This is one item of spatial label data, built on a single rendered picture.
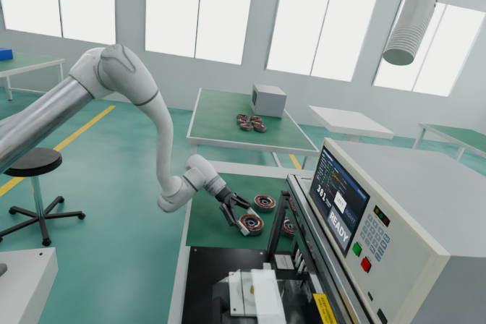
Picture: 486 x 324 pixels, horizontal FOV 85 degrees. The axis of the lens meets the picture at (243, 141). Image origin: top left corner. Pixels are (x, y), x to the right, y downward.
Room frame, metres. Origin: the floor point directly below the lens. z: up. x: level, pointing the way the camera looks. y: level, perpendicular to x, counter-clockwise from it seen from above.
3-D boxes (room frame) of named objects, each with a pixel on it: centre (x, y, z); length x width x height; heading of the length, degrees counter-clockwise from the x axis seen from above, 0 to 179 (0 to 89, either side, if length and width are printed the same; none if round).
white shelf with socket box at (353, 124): (1.50, -0.57, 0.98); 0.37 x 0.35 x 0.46; 9
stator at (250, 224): (0.98, -0.10, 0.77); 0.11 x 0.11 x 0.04
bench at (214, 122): (2.89, 0.04, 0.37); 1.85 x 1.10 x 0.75; 9
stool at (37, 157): (1.56, 1.40, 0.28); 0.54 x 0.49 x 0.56; 99
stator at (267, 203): (1.16, -0.16, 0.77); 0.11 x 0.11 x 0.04
